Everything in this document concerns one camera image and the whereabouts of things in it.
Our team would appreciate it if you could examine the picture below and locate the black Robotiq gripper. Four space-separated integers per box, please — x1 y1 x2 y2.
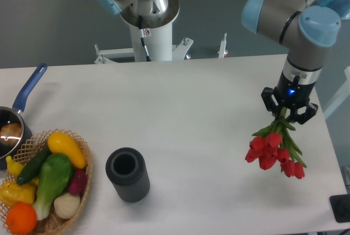
261 73 318 125

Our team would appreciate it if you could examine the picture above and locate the red tulip bouquet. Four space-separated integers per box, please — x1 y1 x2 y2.
245 108 307 179

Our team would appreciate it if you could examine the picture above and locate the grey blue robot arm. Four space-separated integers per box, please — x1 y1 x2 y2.
97 0 341 124

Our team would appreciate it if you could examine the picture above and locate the dark grey ribbed vase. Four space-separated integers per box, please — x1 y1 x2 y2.
105 147 150 203

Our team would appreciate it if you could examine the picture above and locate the black device at edge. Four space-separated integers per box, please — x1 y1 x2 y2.
329 194 350 223

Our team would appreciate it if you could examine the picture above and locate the purple red radish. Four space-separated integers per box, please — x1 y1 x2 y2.
67 169 88 195

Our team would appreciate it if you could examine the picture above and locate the yellow squash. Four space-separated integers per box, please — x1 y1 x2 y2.
47 132 87 169

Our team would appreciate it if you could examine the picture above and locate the green bok choy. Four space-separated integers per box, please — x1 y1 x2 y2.
33 153 73 221

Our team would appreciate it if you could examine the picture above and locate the white garlic bulb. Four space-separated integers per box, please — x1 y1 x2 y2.
54 193 80 219

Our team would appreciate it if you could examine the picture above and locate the woven wicker basket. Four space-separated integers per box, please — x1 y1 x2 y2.
13 129 93 234

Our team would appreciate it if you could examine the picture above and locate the green cucumber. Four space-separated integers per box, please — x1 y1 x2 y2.
16 146 51 185

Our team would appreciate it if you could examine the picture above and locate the brown bread roll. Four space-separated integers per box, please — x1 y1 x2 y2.
1 123 22 146

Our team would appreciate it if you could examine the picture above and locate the yellow banana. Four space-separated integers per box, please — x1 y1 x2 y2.
5 156 39 187

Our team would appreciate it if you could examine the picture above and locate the orange fruit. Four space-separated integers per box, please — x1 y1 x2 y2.
5 203 37 234

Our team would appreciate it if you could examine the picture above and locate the yellow corn cob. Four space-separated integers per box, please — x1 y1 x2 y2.
1 181 36 208

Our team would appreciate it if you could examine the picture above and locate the white frame at right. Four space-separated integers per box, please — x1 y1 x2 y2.
323 66 349 120

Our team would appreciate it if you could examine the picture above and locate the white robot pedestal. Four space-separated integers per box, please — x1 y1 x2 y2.
94 0 230 65

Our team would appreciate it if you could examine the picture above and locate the blue handled saucepan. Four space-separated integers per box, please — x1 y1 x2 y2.
1 63 48 170

